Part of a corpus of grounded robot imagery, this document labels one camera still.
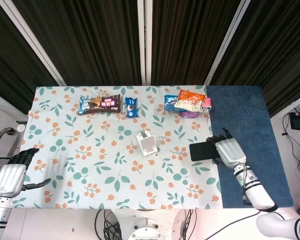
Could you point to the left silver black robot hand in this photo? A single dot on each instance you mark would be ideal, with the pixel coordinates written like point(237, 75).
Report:
point(11, 177)

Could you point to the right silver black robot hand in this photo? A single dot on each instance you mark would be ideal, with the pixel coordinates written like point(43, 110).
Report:
point(231, 152)

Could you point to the black smartphone with blue frame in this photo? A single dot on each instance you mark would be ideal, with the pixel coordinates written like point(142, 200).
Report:
point(202, 151)

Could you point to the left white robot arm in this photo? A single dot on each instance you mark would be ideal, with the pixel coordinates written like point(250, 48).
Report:
point(1, 212)

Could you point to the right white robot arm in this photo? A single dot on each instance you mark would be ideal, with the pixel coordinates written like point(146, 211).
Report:
point(257, 192)

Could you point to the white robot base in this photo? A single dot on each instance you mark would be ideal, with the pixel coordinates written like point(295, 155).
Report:
point(146, 230)

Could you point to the white folding phone stand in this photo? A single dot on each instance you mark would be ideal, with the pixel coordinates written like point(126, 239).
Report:
point(147, 145)

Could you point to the dark blue table mat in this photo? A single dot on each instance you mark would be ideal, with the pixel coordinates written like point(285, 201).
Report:
point(240, 112)

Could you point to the small white round cap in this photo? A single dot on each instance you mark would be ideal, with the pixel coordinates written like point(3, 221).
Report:
point(21, 127)

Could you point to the purple packet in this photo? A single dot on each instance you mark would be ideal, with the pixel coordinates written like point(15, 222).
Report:
point(190, 115)

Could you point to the orange and white snack bag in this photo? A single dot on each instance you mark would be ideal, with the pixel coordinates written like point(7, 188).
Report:
point(190, 100)

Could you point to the floral orange fruit tablecloth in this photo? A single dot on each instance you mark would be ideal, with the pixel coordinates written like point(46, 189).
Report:
point(102, 162)

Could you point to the blue cookie packet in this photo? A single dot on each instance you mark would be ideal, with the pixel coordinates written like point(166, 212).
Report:
point(131, 107)

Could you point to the black pleated curtain panel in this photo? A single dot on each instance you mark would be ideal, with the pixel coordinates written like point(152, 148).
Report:
point(90, 40)
point(7, 62)
point(277, 50)
point(190, 37)

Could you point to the brown chocolate snack bag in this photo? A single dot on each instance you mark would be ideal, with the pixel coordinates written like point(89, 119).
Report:
point(102, 105)

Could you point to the white slanted frame post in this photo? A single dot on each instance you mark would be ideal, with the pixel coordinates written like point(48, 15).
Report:
point(30, 42)
point(227, 42)

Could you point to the white upright frame post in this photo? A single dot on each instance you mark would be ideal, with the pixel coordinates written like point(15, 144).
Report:
point(144, 42)

